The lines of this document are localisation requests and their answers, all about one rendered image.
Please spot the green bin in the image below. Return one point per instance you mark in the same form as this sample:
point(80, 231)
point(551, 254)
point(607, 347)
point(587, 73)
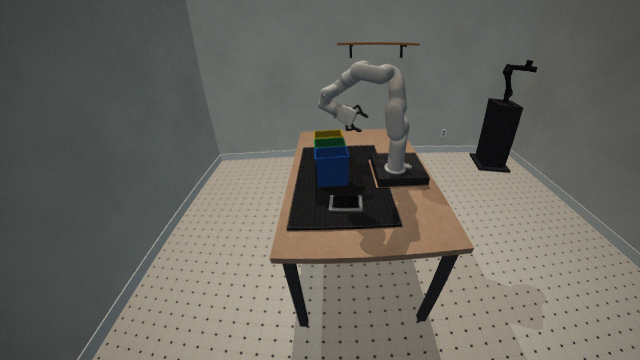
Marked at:
point(330, 142)

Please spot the yellow bin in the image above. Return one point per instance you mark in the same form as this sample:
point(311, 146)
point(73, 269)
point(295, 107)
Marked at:
point(328, 134)

